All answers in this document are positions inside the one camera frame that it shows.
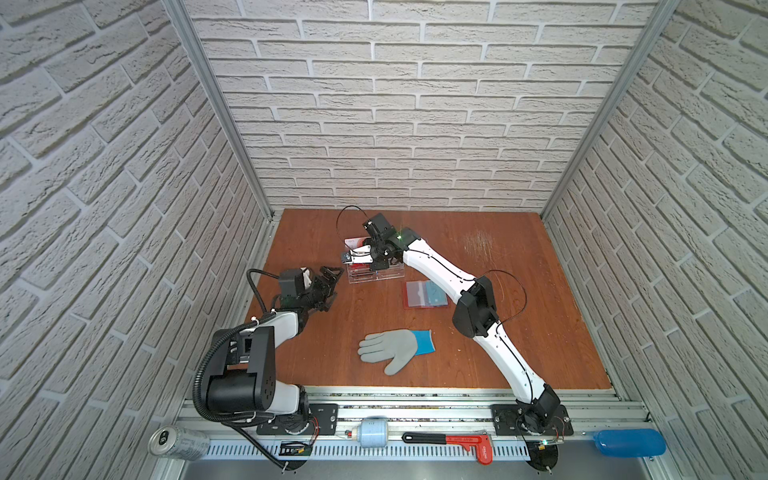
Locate clear acrylic card organizer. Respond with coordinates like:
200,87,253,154
343,237,406,286

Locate red leather card holder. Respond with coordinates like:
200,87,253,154
404,280,449,309

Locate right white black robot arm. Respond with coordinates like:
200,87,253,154
341,213,561,434

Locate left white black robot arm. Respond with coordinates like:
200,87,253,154
192,266,344,435

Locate red white card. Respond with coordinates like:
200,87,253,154
344,237,367,249

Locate grey blue work glove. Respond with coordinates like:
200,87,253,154
357,329,435,376

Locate white plastic bottle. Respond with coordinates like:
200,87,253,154
346,417,389,449

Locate silver drink can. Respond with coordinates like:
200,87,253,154
148,425,210,461

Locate red black pipe wrench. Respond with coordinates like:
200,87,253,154
401,432,493,466

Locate black round foot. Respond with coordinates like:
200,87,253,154
526,442,559,474

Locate blue plastic bottle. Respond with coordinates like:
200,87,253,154
593,429,667,458

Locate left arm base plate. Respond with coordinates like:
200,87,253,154
256,403,339,437

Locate aluminium rail frame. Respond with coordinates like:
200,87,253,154
149,385,682,480

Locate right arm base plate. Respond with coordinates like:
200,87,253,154
491,404,574,437

